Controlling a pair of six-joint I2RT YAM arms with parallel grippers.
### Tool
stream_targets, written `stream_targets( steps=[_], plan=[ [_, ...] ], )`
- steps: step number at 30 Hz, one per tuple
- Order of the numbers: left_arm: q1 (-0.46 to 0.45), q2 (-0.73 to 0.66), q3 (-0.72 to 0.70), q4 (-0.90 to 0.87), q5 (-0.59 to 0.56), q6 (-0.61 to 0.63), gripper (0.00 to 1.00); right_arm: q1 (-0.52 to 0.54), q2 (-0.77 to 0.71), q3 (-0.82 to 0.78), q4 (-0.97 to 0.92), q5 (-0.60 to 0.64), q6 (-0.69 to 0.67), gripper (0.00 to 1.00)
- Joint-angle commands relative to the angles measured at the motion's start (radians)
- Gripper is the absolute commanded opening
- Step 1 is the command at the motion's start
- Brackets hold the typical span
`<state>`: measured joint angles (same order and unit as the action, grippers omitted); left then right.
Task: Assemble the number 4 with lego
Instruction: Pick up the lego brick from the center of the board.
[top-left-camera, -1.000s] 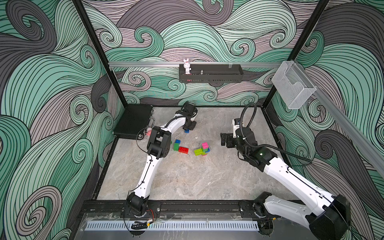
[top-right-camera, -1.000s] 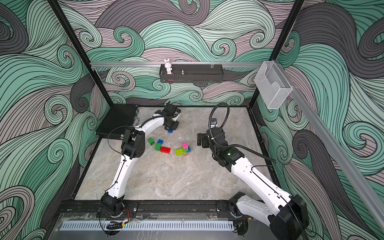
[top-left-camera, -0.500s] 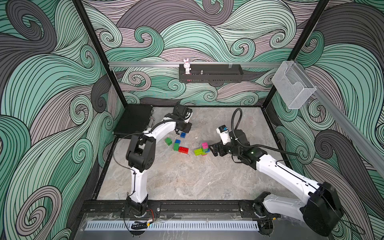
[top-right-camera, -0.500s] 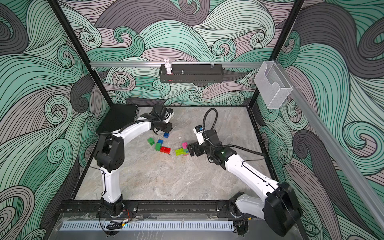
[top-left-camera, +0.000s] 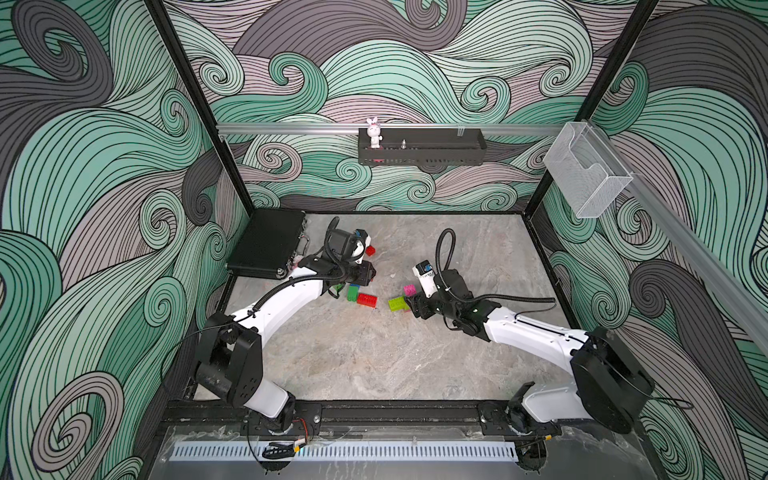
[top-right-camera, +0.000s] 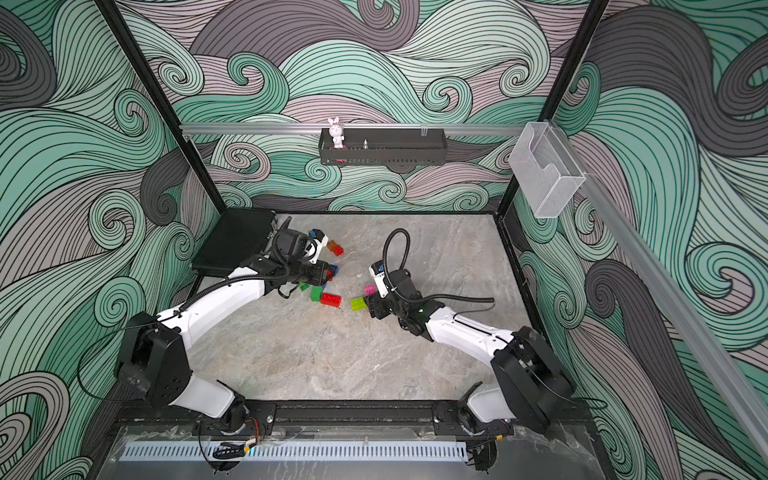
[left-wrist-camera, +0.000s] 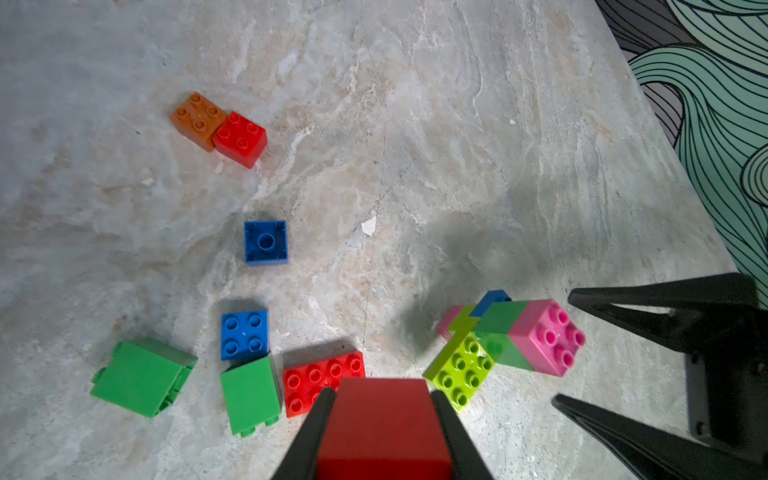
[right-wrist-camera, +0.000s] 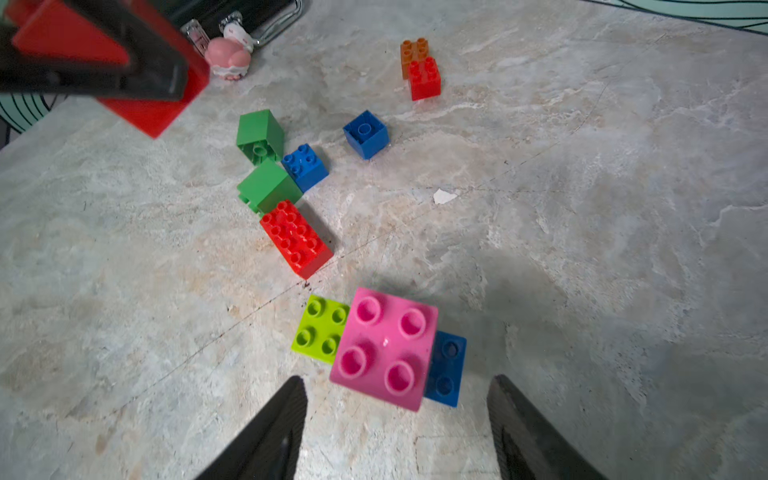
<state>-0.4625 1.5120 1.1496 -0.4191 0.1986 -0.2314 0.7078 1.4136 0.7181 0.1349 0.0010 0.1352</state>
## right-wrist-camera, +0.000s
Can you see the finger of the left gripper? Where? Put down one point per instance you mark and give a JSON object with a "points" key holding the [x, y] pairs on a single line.
{"points": [[154, 68]]}

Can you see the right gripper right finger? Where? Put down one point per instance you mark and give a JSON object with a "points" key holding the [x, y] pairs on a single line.
{"points": [[527, 445]]}

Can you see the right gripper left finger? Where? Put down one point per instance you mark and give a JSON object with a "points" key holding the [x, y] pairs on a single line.
{"points": [[269, 445]]}

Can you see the blue lego brick front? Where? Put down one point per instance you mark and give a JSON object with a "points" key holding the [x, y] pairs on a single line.
{"points": [[446, 369]]}

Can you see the blue lego brick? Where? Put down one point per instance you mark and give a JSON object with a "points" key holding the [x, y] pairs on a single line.
{"points": [[446, 369], [367, 135], [304, 167]]}

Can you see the red square lego brick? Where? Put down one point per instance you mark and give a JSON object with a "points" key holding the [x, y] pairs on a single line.
{"points": [[41, 22]]}

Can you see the lime long lego brick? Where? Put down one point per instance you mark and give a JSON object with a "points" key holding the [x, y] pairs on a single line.
{"points": [[320, 330]]}

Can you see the magenta lego brick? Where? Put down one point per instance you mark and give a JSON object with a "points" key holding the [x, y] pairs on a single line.
{"points": [[386, 347]]}

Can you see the green lego brick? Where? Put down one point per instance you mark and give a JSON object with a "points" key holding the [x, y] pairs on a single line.
{"points": [[260, 137], [267, 185]]}

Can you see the blue lego brick left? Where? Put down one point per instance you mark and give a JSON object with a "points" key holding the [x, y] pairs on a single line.
{"points": [[304, 167]]}

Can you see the red long lego brick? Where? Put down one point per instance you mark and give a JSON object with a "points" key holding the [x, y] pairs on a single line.
{"points": [[297, 241]]}

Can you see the blue lego brick back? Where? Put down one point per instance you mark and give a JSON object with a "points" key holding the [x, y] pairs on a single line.
{"points": [[367, 135]]}

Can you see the orange lego brick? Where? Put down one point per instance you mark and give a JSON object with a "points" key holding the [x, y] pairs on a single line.
{"points": [[412, 51]]}

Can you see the red lego brick back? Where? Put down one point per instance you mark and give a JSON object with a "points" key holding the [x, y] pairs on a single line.
{"points": [[424, 79]]}

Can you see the black case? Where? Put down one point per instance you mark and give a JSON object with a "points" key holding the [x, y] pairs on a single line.
{"points": [[202, 20]]}

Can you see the pink small toy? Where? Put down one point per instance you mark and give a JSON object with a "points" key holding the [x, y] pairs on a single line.
{"points": [[229, 56]]}

